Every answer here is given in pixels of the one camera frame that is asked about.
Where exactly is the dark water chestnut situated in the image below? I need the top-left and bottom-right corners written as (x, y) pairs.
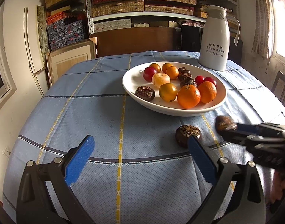
top-left (180, 77), bottom-right (197, 88)
top-left (178, 72), bottom-right (192, 81)
top-left (215, 115), bottom-right (238, 131)
top-left (175, 124), bottom-right (202, 148)
top-left (178, 67), bottom-right (191, 73)
top-left (134, 85), bottom-right (156, 102)

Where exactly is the red plum back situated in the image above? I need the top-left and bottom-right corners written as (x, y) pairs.
top-left (203, 77), bottom-right (217, 87)

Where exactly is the wrinkled tangerine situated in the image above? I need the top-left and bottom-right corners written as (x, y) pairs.
top-left (177, 84), bottom-right (201, 109)

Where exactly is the small red cherry tomato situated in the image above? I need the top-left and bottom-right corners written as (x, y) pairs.
top-left (195, 75), bottom-right (205, 86)

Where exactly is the orange with stem dimple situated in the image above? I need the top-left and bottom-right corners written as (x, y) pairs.
top-left (159, 83), bottom-right (178, 103)

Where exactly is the small orange fruit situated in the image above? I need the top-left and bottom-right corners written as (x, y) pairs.
top-left (166, 66), bottom-right (179, 80)

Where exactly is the yellow pale fruit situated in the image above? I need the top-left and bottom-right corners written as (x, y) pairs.
top-left (152, 73), bottom-right (170, 88)

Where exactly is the small orange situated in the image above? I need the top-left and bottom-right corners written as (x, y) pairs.
top-left (161, 63), bottom-right (173, 73)

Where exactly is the large red plum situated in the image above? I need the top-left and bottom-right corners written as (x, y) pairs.
top-left (143, 67), bottom-right (157, 82)

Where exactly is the smooth orange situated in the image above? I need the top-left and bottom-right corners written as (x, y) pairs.
top-left (150, 63), bottom-right (161, 73)

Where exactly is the person's right hand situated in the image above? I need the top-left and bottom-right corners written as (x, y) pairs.
top-left (270, 171), bottom-right (285, 203)

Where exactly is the wooden chair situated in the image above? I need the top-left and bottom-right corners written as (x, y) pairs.
top-left (271, 71), bottom-right (285, 107)

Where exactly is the beige curtain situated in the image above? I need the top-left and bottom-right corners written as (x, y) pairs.
top-left (252, 0), bottom-right (275, 61)

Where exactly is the white thermos jug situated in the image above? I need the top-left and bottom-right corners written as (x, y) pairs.
top-left (199, 5), bottom-right (241, 71)

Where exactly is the white oval plate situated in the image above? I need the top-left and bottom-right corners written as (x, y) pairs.
top-left (122, 62), bottom-right (227, 117)

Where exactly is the framed wooden panel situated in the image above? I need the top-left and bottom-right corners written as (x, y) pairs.
top-left (46, 37), bottom-right (98, 86)

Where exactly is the white metal shelf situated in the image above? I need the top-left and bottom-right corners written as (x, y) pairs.
top-left (86, 0), bottom-right (238, 34)

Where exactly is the brown wooden cabinet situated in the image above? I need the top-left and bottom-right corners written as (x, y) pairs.
top-left (89, 27), bottom-right (180, 57)

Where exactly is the stack of blue patterned boxes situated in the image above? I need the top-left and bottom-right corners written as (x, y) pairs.
top-left (47, 19), bottom-right (85, 51)

